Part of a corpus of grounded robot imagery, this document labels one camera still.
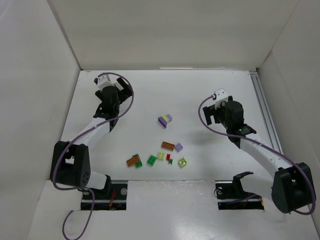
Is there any aluminium rail right edge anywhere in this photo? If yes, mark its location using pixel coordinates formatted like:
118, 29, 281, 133
249, 70, 283, 154

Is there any lime transparent lego brick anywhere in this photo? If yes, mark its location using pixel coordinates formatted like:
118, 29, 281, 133
178, 157, 187, 168

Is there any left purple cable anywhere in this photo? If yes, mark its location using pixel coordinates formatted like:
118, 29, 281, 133
52, 72, 135, 239

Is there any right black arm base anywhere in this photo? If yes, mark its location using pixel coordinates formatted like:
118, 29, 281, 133
213, 171, 265, 211

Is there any orange lego brick right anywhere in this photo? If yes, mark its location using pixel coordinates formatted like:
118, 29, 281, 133
161, 141, 175, 151

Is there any green lego under orange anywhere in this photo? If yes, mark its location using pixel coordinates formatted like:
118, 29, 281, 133
133, 154, 143, 168

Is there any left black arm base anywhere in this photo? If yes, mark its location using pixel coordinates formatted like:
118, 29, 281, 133
79, 180, 128, 211

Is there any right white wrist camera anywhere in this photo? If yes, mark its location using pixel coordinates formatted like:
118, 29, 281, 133
213, 88, 229, 109

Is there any green lego brick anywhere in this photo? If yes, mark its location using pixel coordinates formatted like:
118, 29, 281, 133
147, 155, 157, 167

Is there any purple cable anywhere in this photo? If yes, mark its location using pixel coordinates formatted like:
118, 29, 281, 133
198, 94, 316, 215
52, 72, 135, 239

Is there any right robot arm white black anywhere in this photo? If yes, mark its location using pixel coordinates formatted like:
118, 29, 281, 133
197, 94, 317, 216

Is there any purple and yellow lego stack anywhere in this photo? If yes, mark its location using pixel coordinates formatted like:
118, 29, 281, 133
158, 114, 173, 129

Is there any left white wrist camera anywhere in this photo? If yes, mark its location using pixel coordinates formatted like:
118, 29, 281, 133
93, 75, 124, 91

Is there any orange lego brick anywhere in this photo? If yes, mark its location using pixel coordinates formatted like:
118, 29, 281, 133
126, 155, 140, 167
161, 141, 175, 151

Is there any light purple lego brick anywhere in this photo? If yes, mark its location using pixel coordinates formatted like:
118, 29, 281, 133
174, 143, 184, 152

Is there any pale yellow lego brick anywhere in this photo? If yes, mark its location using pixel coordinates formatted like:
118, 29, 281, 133
157, 152, 165, 161

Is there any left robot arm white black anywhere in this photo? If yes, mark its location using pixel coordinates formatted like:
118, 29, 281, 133
50, 77, 133, 195

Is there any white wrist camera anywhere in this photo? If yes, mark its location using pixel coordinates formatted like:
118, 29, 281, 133
213, 88, 229, 109
93, 75, 124, 91

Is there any orange lego brick left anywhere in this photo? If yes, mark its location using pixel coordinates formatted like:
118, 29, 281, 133
126, 155, 140, 167

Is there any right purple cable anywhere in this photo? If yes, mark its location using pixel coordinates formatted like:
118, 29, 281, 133
198, 94, 316, 215

